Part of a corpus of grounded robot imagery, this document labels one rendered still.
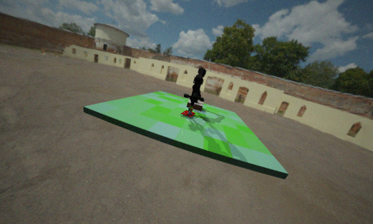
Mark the red circuit board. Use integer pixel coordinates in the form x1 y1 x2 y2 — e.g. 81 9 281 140
181 106 195 118

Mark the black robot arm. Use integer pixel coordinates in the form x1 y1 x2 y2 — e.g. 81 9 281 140
192 68 206 100

